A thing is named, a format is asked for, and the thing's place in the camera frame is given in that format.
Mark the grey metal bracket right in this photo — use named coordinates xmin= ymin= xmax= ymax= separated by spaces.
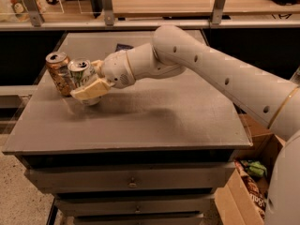
xmin=210 ymin=0 xmax=226 ymax=24

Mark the grey metal bracket left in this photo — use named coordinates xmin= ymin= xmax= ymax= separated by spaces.
xmin=23 ymin=0 xmax=44 ymax=27

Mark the green snack bag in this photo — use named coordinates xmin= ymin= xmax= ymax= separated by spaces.
xmin=241 ymin=160 xmax=267 ymax=178

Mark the orange soda can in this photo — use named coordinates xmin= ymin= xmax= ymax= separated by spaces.
xmin=45 ymin=52 xmax=74 ymax=97

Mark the grey drawer cabinet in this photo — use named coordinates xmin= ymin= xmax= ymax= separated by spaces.
xmin=2 ymin=30 xmax=253 ymax=225

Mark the brown chip bag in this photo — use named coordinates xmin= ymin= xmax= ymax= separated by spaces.
xmin=234 ymin=160 xmax=266 ymax=218

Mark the colourful snack package top left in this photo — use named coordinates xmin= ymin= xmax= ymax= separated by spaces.
xmin=0 ymin=0 xmax=44 ymax=23

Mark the white green 7up can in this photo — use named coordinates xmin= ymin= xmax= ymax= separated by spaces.
xmin=67 ymin=58 xmax=100 ymax=106

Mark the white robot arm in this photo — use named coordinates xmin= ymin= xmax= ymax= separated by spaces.
xmin=71 ymin=25 xmax=300 ymax=225

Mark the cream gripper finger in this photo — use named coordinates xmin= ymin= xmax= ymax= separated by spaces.
xmin=91 ymin=60 xmax=103 ymax=78
xmin=70 ymin=78 xmax=114 ymax=100

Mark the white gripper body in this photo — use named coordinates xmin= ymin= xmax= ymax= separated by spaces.
xmin=101 ymin=51 xmax=136 ymax=89

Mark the dark blue snack wrapper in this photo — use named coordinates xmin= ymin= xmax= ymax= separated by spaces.
xmin=115 ymin=43 xmax=134 ymax=52

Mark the grey metal bracket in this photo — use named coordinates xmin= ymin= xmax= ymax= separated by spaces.
xmin=210 ymin=0 xmax=226 ymax=24
xmin=23 ymin=0 xmax=44 ymax=27
xmin=102 ymin=0 xmax=114 ymax=26

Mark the round brass drawer knob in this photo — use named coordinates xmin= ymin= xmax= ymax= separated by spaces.
xmin=127 ymin=177 xmax=138 ymax=188

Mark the cardboard box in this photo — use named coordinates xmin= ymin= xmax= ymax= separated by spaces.
xmin=215 ymin=114 xmax=285 ymax=225

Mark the grey metal bracket middle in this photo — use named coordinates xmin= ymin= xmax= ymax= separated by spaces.
xmin=102 ymin=0 xmax=114 ymax=26

